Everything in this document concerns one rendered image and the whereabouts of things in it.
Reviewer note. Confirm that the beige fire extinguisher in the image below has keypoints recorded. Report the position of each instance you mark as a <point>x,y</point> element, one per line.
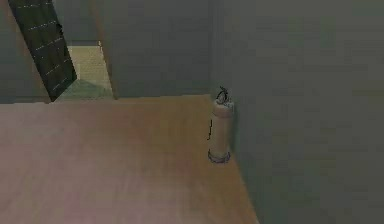
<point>220,128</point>

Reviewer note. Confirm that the dark room door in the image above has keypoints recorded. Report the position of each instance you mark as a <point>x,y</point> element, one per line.
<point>43,43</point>

